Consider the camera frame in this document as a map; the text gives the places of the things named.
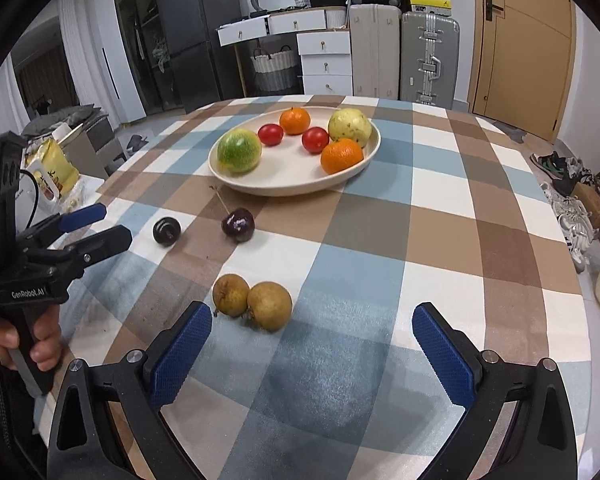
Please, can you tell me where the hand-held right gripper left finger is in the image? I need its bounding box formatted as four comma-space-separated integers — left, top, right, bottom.
46, 301, 212, 480

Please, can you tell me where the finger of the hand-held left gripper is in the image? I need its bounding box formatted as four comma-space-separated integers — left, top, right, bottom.
29, 225, 133, 281
19, 204, 107, 247

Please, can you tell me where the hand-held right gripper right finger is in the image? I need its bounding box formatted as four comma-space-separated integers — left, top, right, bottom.
412, 302, 579, 480

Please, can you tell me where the stemless dark cherry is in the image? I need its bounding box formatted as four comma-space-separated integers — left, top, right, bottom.
153, 216, 182, 247

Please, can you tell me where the small brown longan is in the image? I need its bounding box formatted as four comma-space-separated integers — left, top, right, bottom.
212, 273, 251, 318

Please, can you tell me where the large brown longan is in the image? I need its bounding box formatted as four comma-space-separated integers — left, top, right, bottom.
246, 281, 293, 333

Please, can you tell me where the dark cherry with stem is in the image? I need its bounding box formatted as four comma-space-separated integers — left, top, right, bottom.
209, 185, 256, 244

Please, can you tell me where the green passion fruit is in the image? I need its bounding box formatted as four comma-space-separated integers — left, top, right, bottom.
216, 128, 263, 176

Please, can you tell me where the cream round plate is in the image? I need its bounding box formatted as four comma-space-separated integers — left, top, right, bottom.
208, 108, 382, 197

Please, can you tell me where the red tomato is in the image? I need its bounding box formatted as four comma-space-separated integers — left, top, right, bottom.
257, 123, 285, 146
301, 127, 330, 154

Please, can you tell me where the orange mandarin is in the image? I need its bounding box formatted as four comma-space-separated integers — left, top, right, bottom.
320, 138, 365, 175
279, 107, 312, 136

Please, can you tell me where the pale yellow passion fruit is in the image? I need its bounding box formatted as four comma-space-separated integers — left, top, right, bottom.
328, 108, 372, 149

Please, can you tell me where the person's left forearm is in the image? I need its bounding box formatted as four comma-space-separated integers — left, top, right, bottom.
0, 330, 48, 480

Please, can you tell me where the person's left hand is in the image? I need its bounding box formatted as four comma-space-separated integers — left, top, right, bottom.
0, 302, 62, 372

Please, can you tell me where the yellow printed bag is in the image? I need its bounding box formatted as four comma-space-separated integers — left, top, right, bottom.
27, 137, 81, 201

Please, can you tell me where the grey cushion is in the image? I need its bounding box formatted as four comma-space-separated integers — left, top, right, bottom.
22, 105, 96, 136

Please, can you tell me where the checked tablecloth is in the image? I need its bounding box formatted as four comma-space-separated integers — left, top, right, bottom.
32, 94, 593, 480

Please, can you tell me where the white wardrobe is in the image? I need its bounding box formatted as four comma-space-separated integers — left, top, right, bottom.
82, 0, 146, 123

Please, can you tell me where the white sheer curtain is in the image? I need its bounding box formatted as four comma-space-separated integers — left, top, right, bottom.
10, 0, 91, 126

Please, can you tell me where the glass door cabinet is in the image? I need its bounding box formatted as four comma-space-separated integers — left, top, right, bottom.
111, 0, 181, 116

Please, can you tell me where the pile of shoes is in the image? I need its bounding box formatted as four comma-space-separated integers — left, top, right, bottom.
530, 150, 600, 273

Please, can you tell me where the dark grey refrigerator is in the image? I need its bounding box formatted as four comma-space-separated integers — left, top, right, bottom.
155, 0, 243, 113

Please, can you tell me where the brown woven box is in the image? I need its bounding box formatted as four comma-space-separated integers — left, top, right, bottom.
572, 182, 600, 228

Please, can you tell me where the grey doormat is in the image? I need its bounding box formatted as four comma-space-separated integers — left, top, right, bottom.
490, 117, 528, 143

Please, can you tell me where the woven laundry basket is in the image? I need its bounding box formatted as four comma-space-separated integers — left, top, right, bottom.
250, 46, 299, 92

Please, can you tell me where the white drawer dresser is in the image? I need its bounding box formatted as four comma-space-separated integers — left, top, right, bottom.
216, 7, 353, 96

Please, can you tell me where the silver suitcase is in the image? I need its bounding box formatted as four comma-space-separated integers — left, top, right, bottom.
400, 11, 461, 108

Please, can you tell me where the beige suitcase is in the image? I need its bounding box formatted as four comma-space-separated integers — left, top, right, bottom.
348, 3, 402, 102

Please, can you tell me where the wooden door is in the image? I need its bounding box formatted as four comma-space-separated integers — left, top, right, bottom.
467, 0, 578, 143

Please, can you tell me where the yellow and black shoe box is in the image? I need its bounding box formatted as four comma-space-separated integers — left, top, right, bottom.
409, 0, 453, 15

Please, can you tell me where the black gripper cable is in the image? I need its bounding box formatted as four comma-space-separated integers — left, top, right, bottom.
17, 170, 40, 231

